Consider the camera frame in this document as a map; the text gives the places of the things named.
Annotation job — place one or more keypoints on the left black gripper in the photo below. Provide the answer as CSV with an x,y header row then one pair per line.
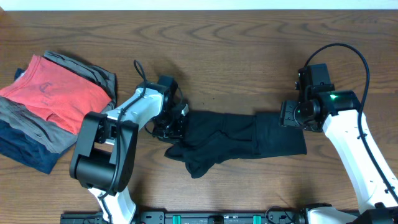
x,y
181,129

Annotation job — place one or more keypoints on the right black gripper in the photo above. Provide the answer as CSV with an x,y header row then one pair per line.
x,y
287,114

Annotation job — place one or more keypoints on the black t-shirt with logo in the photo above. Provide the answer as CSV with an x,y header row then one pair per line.
x,y
212,138

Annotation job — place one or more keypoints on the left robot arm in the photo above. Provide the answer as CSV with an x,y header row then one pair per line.
x,y
105,150

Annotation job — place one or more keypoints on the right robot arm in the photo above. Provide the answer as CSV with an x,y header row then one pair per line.
x,y
322,109

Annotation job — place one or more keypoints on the red folded t-shirt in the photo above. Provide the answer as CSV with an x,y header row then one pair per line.
x,y
56,94

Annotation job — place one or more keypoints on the grey folded t-shirt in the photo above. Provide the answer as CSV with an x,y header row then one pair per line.
x,y
97,75

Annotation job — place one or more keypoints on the navy folded t-shirt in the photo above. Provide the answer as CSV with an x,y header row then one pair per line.
x,y
29,139

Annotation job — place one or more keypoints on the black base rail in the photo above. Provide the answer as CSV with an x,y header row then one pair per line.
x,y
199,218

